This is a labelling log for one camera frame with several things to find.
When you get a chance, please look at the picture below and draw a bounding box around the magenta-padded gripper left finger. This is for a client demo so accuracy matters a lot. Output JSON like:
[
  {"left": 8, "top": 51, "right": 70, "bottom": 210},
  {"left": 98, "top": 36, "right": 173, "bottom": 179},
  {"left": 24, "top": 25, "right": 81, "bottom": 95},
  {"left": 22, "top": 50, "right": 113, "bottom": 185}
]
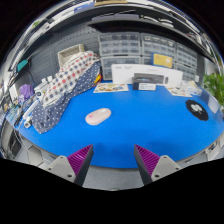
[{"left": 44, "top": 143, "right": 95, "bottom": 188}]

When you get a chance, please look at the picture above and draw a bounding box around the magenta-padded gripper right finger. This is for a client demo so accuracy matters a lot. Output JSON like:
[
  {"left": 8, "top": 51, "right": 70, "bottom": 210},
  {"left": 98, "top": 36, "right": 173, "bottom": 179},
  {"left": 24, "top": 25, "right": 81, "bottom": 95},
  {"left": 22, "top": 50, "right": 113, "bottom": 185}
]
[{"left": 133, "top": 143, "right": 183, "bottom": 187}]

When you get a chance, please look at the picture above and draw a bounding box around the pink computer mouse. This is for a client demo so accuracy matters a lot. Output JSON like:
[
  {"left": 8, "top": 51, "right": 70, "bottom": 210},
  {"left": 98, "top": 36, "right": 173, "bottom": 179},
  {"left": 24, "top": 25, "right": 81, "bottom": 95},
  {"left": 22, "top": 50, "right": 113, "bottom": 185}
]
[{"left": 84, "top": 107, "right": 113, "bottom": 126}]

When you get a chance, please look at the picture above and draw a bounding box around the black scalloped mouse pad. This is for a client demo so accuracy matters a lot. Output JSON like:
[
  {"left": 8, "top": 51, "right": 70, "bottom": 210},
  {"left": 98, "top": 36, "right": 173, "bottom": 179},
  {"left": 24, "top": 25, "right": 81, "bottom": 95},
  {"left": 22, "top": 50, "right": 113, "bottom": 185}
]
[{"left": 185, "top": 98, "right": 210, "bottom": 122}]

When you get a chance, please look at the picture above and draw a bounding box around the navy polka dot cloth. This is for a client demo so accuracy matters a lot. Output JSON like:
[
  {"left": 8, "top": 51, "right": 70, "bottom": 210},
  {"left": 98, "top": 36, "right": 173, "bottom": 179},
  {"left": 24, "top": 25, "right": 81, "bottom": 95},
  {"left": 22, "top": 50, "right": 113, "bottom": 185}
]
[{"left": 30, "top": 61, "right": 103, "bottom": 135}]

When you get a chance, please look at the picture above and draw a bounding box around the cartoon print sticker sheet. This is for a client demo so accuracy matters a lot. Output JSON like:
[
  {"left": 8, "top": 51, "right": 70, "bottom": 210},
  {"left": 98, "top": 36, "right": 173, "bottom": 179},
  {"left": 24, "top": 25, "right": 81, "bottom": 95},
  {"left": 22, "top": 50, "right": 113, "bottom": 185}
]
[{"left": 165, "top": 85, "right": 193, "bottom": 98}]

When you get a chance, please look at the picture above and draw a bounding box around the white blue glove box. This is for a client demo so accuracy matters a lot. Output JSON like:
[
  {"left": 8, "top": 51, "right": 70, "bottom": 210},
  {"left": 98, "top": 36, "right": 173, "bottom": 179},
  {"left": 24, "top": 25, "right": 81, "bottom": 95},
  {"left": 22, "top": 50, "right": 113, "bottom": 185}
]
[{"left": 181, "top": 80, "right": 203, "bottom": 97}]

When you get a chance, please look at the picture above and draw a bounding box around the purple plastic bag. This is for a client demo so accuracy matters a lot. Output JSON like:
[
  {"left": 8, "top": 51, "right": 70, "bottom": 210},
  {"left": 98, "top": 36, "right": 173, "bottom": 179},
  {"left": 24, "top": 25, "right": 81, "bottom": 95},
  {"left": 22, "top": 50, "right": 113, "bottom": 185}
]
[{"left": 18, "top": 83, "right": 34, "bottom": 103}]

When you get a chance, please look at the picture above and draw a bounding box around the red blue checked cloth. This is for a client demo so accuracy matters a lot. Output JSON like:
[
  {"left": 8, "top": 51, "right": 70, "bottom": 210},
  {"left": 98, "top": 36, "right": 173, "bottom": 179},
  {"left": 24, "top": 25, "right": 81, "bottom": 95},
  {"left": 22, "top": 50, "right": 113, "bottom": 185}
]
[{"left": 42, "top": 50, "right": 101, "bottom": 108}]

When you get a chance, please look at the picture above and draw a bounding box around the food print sticker sheet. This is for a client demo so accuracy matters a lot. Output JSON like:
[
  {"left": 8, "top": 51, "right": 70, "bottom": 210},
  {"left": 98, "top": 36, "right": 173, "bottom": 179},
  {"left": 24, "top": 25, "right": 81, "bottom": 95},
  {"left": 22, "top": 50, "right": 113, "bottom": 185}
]
[{"left": 93, "top": 82, "right": 130, "bottom": 94}]

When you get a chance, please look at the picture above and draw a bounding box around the green potted plant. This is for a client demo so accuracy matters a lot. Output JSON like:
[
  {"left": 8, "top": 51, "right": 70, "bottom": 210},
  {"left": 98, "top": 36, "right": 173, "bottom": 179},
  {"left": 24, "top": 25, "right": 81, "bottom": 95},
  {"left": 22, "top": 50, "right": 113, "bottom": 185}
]
[{"left": 202, "top": 72, "right": 224, "bottom": 114}]

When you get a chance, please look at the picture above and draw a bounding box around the white keyboard carton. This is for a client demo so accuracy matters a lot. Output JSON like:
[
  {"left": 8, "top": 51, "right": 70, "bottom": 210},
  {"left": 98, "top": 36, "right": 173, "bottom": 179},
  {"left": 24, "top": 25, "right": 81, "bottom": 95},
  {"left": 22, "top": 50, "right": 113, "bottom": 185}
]
[{"left": 110, "top": 63, "right": 184, "bottom": 88}]

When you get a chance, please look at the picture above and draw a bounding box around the yellow and blue box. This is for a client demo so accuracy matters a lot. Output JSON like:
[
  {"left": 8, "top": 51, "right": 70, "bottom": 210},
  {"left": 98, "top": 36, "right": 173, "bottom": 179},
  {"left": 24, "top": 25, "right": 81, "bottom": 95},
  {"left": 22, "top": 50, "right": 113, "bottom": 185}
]
[{"left": 151, "top": 52, "right": 174, "bottom": 69}]

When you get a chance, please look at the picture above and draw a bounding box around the grey pegboard panel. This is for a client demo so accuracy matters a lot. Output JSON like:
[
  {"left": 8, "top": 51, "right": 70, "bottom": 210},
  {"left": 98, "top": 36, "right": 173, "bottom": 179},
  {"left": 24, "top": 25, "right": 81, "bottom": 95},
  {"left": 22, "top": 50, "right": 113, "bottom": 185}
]
[{"left": 28, "top": 26, "right": 101, "bottom": 84}]

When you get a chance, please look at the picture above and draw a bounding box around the white woven basket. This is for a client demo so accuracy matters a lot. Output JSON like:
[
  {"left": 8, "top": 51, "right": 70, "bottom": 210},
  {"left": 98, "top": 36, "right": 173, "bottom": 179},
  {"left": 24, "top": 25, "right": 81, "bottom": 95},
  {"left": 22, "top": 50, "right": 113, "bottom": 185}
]
[{"left": 57, "top": 43, "right": 86, "bottom": 69}]

